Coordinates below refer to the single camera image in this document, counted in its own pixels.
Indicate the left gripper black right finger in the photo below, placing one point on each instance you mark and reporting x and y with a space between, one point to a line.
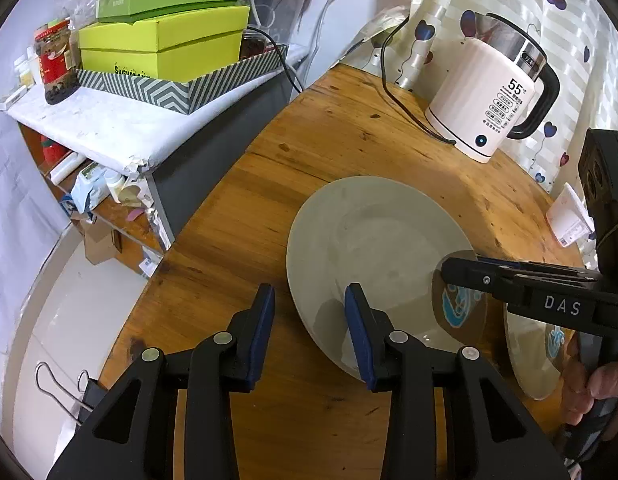
489 432

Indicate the heart pattern curtain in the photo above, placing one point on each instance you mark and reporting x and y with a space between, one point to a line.
568 49

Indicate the grey plate blue motif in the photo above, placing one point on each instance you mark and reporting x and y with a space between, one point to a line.
537 354

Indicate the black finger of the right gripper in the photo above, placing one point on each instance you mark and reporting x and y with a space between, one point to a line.
501 262
489 279

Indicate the person's right hand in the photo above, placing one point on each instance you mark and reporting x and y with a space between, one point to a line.
581 388

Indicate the red label jar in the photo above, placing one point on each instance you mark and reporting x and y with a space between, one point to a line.
56 62

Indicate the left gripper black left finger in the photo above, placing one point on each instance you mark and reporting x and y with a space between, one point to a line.
130 434

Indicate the black binder clip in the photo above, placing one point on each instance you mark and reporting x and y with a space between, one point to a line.
76 402

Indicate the white side shelf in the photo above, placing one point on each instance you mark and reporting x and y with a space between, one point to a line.
182 157

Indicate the lime green gift box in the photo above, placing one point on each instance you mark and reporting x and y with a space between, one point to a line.
177 47

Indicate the white electric kettle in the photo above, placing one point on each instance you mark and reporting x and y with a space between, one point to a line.
502 87

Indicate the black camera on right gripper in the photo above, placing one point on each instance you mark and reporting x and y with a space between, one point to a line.
598 173

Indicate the chevron pattern tray box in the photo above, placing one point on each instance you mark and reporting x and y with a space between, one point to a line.
183 97

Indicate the white plastic tub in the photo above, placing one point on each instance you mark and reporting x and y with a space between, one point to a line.
568 218

